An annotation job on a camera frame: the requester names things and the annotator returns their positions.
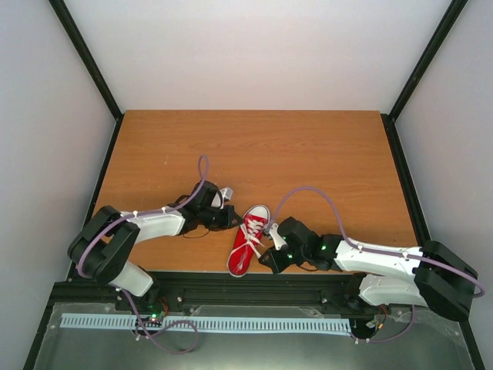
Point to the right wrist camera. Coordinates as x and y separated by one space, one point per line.
272 232

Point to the light blue slotted cable duct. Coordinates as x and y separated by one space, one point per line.
212 325

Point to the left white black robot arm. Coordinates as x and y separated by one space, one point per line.
101 250

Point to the black frame post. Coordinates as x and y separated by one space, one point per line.
66 20
434 44

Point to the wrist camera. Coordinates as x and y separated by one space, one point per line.
222 196
272 232

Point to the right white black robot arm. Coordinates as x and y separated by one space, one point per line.
431 276

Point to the red canvas sneaker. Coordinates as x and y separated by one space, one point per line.
248 243

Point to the white shoelace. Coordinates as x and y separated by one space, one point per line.
252 235

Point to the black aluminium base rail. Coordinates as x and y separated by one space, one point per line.
332 294

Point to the right black frame post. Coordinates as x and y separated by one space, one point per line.
434 44

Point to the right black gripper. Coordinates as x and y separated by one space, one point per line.
276 264

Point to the left black frame post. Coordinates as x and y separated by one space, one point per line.
66 20

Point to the small circuit board with led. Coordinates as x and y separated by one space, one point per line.
159 310

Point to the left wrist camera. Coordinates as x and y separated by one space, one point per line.
222 196

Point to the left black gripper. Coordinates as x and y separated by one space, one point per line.
227 221

